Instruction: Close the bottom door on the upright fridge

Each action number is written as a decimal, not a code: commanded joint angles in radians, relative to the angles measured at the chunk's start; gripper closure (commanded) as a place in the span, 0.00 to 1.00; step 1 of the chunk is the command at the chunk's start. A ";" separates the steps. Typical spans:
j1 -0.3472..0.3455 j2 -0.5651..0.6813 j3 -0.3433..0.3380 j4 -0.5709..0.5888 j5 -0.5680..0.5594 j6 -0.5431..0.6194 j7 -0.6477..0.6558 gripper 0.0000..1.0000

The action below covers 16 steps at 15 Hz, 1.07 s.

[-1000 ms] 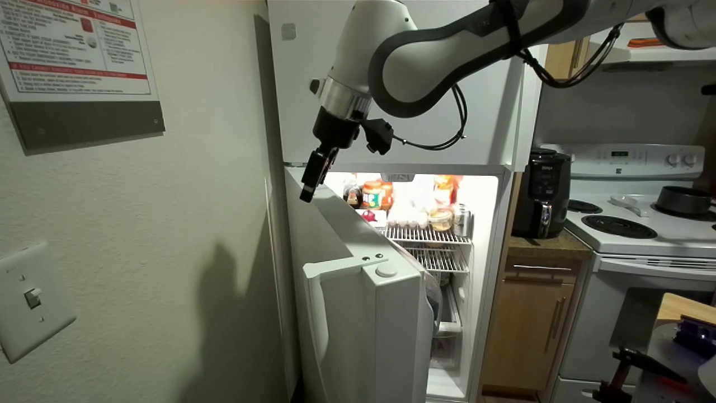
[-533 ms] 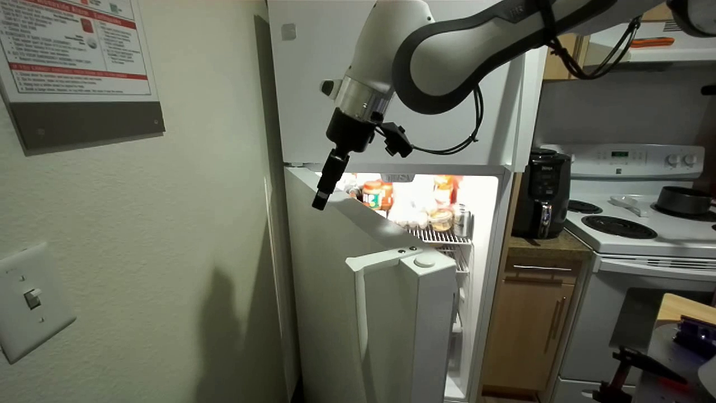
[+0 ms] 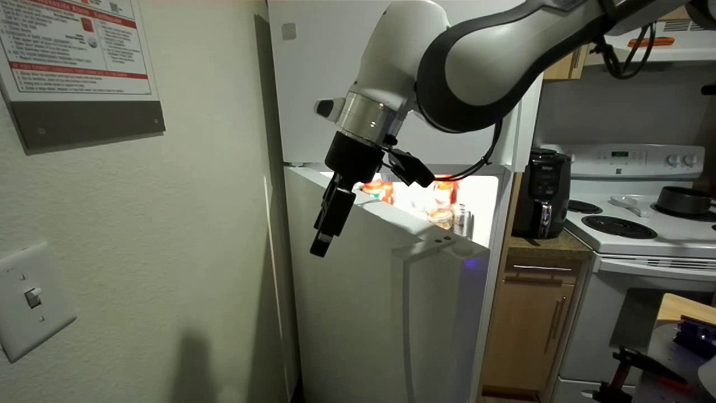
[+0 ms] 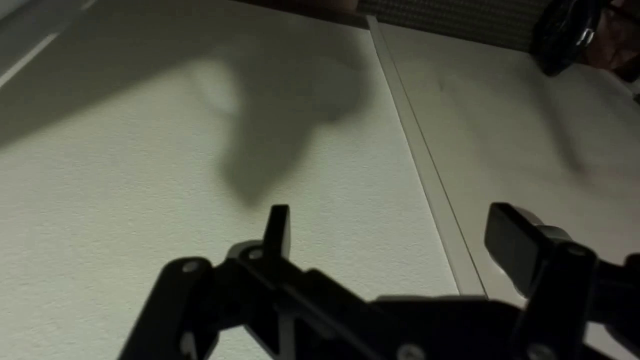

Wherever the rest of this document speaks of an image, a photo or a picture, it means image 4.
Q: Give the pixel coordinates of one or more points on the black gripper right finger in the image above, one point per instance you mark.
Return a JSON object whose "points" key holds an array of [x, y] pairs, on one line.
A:
{"points": [[560, 292]]}

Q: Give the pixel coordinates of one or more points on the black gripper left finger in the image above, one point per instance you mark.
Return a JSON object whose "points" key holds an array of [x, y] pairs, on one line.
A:
{"points": [[186, 301]]}

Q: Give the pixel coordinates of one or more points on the white room door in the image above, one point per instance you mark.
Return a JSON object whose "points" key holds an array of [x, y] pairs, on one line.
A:
{"points": [[532, 147]]}

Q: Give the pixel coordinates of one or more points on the black object metal buckle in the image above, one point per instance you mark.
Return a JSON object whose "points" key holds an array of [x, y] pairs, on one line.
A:
{"points": [[560, 33]]}

